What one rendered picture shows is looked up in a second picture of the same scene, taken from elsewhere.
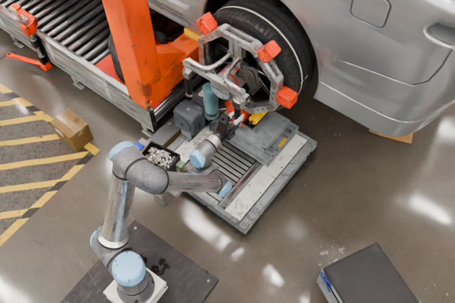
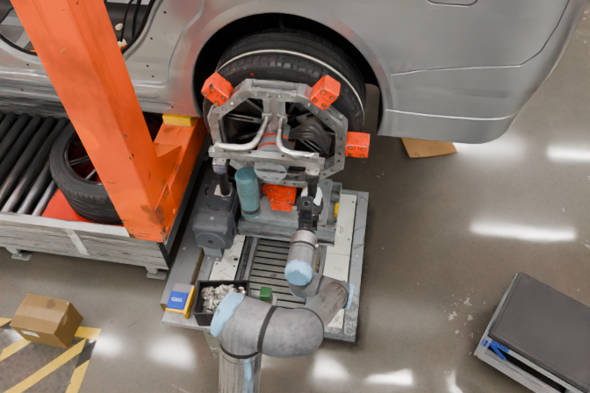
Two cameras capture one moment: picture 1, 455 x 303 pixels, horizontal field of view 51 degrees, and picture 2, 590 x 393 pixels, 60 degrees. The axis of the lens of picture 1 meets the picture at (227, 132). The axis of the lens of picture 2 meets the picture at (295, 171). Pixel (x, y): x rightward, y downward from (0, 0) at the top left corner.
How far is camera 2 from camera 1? 0.91 m
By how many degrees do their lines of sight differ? 18
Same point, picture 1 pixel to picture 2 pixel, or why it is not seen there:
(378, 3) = not seen: outside the picture
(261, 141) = not seen: hidden behind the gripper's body
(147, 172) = (295, 325)
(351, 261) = (513, 309)
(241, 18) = (268, 63)
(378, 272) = (547, 306)
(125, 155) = (245, 316)
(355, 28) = (434, 17)
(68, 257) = not seen: outside the picture
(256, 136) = not seen: hidden behind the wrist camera
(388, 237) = (502, 261)
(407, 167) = (470, 178)
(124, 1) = (106, 89)
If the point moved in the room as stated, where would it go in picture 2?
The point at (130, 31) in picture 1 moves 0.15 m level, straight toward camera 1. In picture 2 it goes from (123, 135) to (150, 160)
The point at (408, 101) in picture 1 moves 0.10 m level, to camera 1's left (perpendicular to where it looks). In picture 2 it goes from (514, 88) to (494, 97)
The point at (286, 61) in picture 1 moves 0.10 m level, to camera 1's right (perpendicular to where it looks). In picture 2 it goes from (346, 97) to (368, 88)
